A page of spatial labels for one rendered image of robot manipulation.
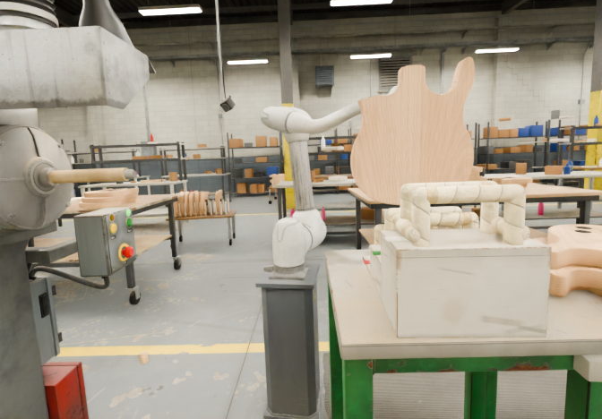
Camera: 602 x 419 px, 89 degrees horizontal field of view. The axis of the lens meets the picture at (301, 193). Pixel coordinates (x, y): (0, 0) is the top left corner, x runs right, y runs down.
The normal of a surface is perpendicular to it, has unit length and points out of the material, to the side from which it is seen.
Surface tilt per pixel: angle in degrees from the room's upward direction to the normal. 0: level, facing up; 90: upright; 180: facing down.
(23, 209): 97
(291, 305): 90
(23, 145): 83
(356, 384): 91
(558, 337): 0
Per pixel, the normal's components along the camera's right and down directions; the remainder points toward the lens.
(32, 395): 1.00, -0.04
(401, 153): -0.05, 0.15
